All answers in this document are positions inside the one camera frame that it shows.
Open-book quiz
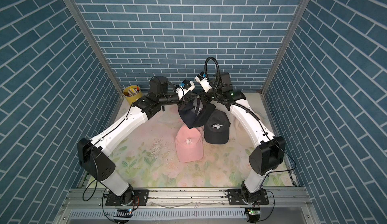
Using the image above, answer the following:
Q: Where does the yellow pen holder cup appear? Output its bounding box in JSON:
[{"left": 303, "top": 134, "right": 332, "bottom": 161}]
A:
[{"left": 123, "top": 85, "right": 143, "bottom": 105}]

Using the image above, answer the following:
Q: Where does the aluminium front rail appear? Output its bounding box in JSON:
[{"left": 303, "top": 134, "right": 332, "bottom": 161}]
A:
[{"left": 54, "top": 187, "right": 319, "bottom": 224}]

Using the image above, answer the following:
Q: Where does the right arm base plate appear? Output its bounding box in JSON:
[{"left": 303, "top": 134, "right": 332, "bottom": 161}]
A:
[{"left": 224, "top": 188, "right": 269, "bottom": 205}]

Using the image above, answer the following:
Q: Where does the black cap with mesh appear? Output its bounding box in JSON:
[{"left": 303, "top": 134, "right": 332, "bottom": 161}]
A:
[{"left": 204, "top": 109, "right": 230, "bottom": 145}]

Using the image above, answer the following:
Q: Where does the black baseball cap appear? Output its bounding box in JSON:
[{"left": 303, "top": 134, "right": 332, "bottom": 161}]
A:
[{"left": 178, "top": 98, "right": 216, "bottom": 129}]

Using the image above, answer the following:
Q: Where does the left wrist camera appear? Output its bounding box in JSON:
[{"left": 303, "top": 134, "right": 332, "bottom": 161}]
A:
[{"left": 176, "top": 79, "right": 195, "bottom": 100}]

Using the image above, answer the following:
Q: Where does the beige baseball cap with text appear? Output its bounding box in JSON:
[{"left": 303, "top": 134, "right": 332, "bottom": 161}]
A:
[{"left": 232, "top": 116, "right": 244, "bottom": 132}]

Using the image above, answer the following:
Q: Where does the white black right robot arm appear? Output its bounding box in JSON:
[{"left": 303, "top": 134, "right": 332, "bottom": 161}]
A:
[{"left": 196, "top": 57, "right": 286, "bottom": 204}]

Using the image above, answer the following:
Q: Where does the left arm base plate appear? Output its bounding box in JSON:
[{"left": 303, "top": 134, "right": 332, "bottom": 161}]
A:
[{"left": 104, "top": 189, "right": 149, "bottom": 207}]

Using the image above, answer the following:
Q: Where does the pink baseball cap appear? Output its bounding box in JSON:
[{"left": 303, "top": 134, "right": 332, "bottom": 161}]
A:
[{"left": 175, "top": 125, "right": 204, "bottom": 163}]

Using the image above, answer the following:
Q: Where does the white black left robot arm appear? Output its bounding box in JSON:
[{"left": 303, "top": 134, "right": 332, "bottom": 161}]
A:
[{"left": 77, "top": 76, "right": 196, "bottom": 197}]

